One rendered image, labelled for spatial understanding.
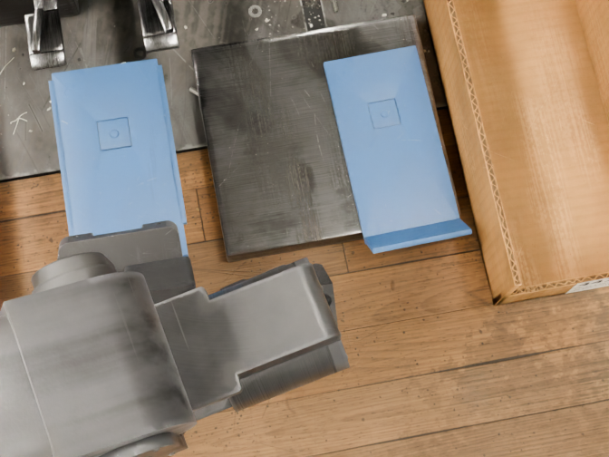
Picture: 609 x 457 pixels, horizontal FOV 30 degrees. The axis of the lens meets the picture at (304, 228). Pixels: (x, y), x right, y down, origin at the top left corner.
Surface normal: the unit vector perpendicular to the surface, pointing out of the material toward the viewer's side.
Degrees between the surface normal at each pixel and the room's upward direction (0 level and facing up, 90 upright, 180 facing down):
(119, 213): 1
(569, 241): 0
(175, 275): 59
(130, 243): 31
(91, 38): 0
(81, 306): 19
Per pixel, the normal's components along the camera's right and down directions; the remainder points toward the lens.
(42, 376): 0.34, -0.36
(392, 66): 0.04, -0.25
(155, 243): 0.15, 0.26
